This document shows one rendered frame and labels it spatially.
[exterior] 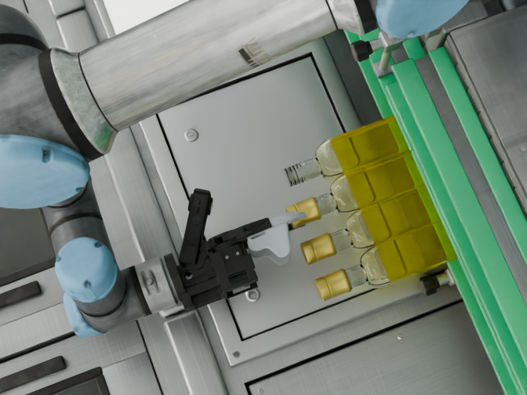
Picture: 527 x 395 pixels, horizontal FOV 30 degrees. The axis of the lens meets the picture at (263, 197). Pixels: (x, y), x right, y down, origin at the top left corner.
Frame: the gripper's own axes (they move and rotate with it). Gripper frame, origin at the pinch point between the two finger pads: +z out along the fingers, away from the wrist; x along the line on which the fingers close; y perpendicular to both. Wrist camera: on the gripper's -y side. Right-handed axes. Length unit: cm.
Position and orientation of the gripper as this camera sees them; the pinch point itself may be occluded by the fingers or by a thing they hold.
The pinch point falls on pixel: (296, 217)
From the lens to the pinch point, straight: 144.3
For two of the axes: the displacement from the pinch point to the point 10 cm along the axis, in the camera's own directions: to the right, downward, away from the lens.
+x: -0.1, -2.5, -9.7
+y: 3.6, 9.1, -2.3
